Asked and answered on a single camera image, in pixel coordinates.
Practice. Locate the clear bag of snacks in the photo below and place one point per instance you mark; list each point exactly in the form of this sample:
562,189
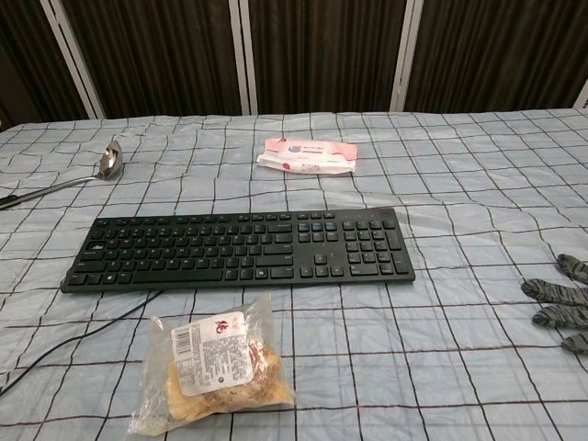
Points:
216,358

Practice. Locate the white framed dark folding screen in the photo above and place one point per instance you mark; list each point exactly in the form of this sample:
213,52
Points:
294,50

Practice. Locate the black computer keyboard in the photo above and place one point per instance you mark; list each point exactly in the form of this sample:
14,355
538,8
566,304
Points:
239,248

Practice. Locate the steel soup ladle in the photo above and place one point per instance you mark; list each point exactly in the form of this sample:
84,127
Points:
110,160

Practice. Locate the grey knitted work glove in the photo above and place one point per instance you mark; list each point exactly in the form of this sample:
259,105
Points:
558,303

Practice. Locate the pink wet wipes pack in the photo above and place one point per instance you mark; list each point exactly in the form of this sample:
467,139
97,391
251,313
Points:
307,154

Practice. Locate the blue checked tablecloth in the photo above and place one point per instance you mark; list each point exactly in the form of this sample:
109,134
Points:
413,321

